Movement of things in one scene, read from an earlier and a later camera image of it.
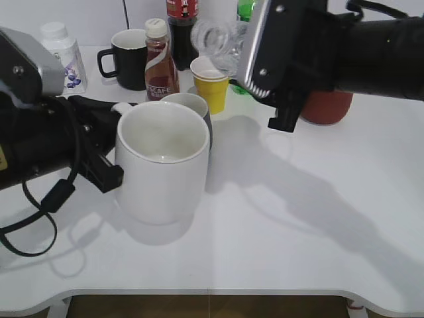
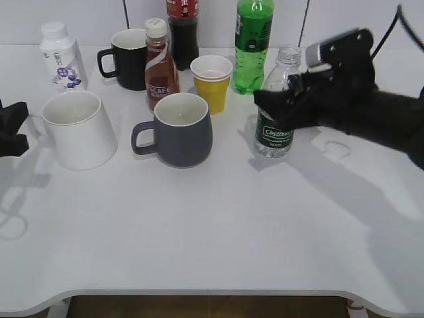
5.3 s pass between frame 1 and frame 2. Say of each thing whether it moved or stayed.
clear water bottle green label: moved
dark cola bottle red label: stayed
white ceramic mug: moved
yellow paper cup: stayed
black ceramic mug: stayed
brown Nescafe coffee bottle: stayed
